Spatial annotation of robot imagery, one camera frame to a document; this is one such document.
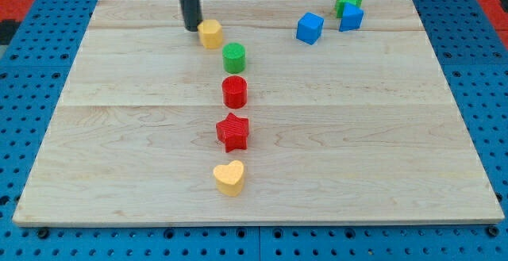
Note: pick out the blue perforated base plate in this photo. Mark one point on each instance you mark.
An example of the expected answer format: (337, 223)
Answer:
(466, 36)

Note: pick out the yellow hexagon block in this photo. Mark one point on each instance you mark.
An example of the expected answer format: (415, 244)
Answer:
(210, 33)

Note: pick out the green cylinder block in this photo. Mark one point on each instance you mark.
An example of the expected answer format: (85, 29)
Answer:
(233, 55)

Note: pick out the blue cube block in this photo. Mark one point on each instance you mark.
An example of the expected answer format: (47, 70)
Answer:
(309, 28)

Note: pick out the wooden board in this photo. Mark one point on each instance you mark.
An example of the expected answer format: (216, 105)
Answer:
(359, 128)

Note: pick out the yellow heart block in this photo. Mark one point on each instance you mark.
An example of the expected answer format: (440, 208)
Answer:
(229, 178)

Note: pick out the red cylinder block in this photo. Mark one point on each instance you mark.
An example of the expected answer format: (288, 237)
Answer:
(234, 90)

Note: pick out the red star block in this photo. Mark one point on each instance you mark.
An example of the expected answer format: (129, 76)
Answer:
(233, 132)

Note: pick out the blue triangular block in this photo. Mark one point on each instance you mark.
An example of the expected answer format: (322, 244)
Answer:
(352, 17)

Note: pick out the green star block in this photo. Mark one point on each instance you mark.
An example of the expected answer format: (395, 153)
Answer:
(340, 4)

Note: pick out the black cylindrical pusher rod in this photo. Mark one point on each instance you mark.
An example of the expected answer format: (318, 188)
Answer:
(192, 14)

